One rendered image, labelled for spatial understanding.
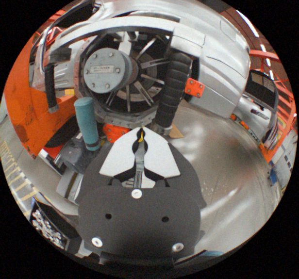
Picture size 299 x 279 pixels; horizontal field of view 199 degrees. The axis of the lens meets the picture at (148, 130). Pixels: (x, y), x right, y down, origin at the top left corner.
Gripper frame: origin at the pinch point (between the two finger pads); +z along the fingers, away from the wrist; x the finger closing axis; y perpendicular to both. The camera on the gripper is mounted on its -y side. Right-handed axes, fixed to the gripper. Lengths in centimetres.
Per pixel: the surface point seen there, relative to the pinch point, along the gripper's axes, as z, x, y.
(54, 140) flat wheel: 25, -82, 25
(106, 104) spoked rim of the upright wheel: 38.4, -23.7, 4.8
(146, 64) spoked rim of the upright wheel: 34.7, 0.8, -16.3
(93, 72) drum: 11.1, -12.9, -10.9
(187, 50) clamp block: 2.0, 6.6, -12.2
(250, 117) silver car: 74, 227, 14
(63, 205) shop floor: -21, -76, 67
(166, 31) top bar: 5.4, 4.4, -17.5
